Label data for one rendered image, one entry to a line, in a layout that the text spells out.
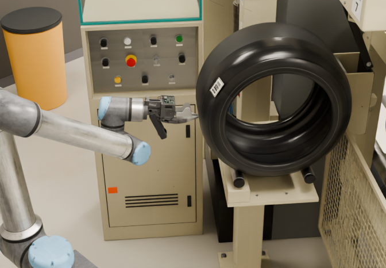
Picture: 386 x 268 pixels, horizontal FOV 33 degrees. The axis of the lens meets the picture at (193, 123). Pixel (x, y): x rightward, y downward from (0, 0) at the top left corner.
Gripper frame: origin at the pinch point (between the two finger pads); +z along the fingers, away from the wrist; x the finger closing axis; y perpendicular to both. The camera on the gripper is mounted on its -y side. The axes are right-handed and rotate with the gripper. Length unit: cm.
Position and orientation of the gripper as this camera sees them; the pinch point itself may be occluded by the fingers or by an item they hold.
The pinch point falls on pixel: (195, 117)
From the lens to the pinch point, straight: 250.8
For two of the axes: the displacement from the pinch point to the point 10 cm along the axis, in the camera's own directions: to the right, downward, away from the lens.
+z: 9.9, 0.5, 1.2
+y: 1.1, -8.5, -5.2
